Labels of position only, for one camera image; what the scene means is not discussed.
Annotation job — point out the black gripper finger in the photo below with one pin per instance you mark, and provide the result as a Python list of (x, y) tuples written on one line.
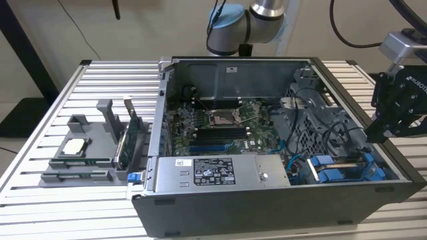
[(380, 95), (404, 131)]

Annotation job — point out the black block under arm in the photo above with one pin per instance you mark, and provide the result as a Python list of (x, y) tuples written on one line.
[(245, 51)]

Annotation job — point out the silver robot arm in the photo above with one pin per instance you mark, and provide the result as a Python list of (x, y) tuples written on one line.
[(226, 37)]

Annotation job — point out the disk bay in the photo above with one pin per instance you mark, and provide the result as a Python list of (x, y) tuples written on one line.
[(391, 171)]

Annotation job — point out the black RAM slot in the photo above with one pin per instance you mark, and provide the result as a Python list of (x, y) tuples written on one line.
[(216, 99), (221, 130), (221, 135), (217, 141), (217, 103)]

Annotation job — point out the blue expansion slot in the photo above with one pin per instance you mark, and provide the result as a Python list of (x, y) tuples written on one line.
[(208, 149)]

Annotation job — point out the black table corner cap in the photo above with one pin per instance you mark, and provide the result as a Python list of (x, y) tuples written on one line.
[(349, 62), (85, 62)]

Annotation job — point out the grey metal drive cage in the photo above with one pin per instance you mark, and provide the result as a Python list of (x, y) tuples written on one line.
[(309, 117)]

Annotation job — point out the green motherboard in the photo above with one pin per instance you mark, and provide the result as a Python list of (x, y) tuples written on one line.
[(262, 125)]

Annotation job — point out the CPU socket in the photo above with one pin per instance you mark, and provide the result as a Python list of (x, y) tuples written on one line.
[(221, 117)]

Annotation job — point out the thin metal locking lever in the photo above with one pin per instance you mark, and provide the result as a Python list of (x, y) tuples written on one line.
[(201, 104)]

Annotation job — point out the black open PC case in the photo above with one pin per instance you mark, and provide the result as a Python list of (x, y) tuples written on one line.
[(249, 212)]

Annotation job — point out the silver power supply unit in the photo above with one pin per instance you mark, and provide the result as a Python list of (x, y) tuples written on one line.
[(166, 180)]

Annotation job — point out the green graphics card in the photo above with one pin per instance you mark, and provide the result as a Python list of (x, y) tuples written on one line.
[(133, 140)]

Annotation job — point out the blue case latch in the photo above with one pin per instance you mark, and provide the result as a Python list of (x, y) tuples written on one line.
[(133, 178)]

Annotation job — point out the grey parts rack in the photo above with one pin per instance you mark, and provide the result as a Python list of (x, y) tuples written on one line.
[(96, 145)]

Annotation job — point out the silver CPU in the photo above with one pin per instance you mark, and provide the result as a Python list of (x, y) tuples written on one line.
[(73, 147)]

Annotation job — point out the black stand with base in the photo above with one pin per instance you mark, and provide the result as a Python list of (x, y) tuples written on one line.
[(25, 50)]

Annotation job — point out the silver metal bracket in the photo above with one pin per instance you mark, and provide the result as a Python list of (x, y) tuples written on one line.
[(288, 102)]

